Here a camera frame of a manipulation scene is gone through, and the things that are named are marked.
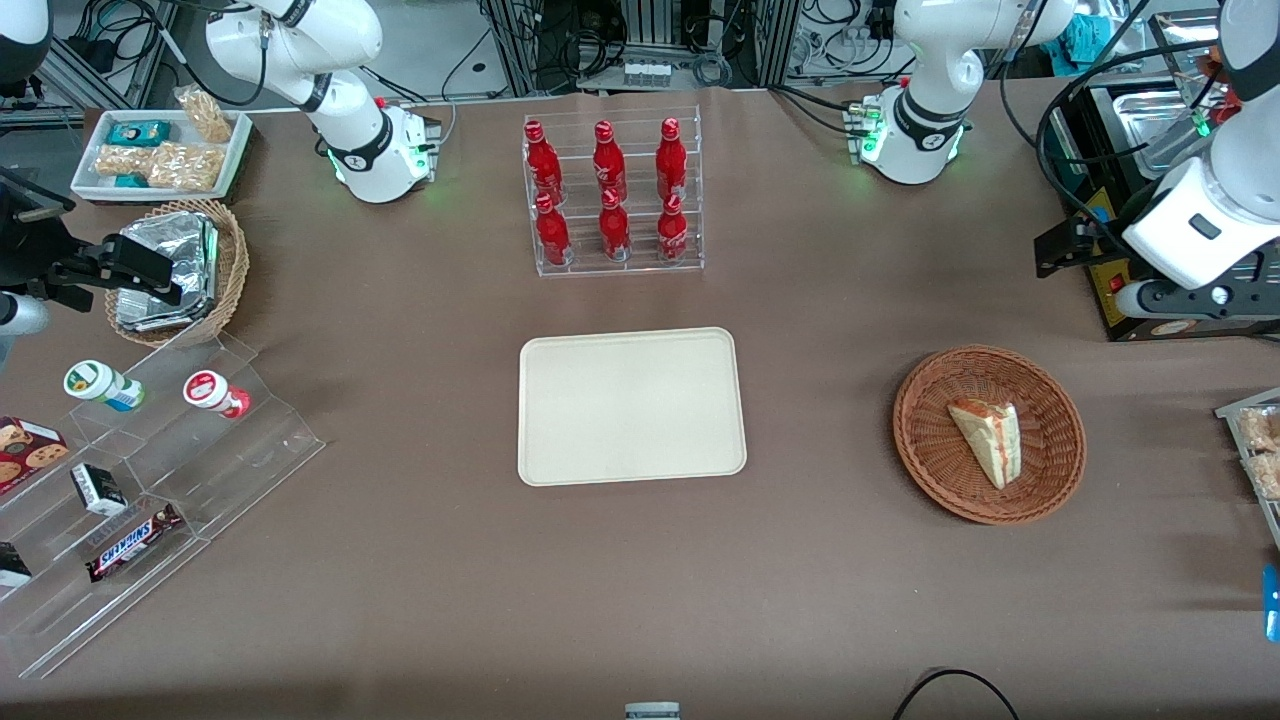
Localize red cookie box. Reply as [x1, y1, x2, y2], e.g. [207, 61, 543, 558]
[0, 414, 71, 497]

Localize large brown wicker basket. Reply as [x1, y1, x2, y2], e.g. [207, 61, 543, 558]
[892, 344, 1088, 527]

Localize black food warmer case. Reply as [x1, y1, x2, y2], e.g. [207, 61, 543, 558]
[1040, 8, 1280, 344]

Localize white rectangular snack tray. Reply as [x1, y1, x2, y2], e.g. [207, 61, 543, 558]
[69, 107, 253, 205]

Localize triangular sandwich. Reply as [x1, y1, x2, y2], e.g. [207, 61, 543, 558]
[946, 398, 1024, 492]

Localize silver foil wrapped package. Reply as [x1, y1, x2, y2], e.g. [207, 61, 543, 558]
[114, 211, 221, 334]

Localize red cola bottle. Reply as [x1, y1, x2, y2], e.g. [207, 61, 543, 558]
[597, 187, 634, 264]
[654, 117, 690, 202]
[533, 192, 574, 268]
[523, 119, 564, 207]
[591, 119, 629, 202]
[655, 192, 692, 264]

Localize green lid yogurt cup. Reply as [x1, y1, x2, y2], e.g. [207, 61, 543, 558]
[62, 359, 146, 414]

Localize metal food pan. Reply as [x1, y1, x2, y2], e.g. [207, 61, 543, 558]
[1112, 88, 1219, 179]

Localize beige plastic tray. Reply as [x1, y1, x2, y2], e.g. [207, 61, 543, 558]
[516, 326, 749, 489]

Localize aluminium frame rack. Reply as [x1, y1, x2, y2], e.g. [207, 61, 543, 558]
[480, 0, 803, 93]

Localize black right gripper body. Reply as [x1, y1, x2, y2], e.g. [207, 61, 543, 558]
[0, 168, 113, 303]

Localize clear acrylic bottle rack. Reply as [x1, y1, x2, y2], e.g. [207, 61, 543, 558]
[521, 104, 707, 279]

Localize clear acrylic stepped shelf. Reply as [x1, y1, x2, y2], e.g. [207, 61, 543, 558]
[0, 333, 327, 682]

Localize teal cloth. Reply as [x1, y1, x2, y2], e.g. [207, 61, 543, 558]
[1058, 12, 1128, 68]

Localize red lid yogurt cup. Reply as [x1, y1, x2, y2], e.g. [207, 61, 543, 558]
[182, 369, 252, 420]

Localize clear bag of peanuts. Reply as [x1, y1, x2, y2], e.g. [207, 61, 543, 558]
[174, 86, 234, 144]

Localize small black white carton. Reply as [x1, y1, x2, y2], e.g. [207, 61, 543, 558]
[69, 462, 129, 518]

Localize snickers chocolate bar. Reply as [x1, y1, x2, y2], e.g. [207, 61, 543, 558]
[84, 502, 185, 584]

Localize grey tray with snacks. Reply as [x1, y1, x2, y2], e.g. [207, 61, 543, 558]
[1214, 387, 1280, 552]

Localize red food pieces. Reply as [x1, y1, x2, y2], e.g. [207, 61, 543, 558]
[1195, 45, 1241, 126]

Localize black cable loop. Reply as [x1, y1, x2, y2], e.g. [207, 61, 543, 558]
[892, 667, 1022, 720]

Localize large clear bag of crackers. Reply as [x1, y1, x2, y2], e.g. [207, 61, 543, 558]
[146, 141, 225, 193]

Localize small tan wicker basket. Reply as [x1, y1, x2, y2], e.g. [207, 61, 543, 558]
[104, 197, 251, 349]

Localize teal snack packet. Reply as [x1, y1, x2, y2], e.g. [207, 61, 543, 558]
[107, 119, 172, 149]

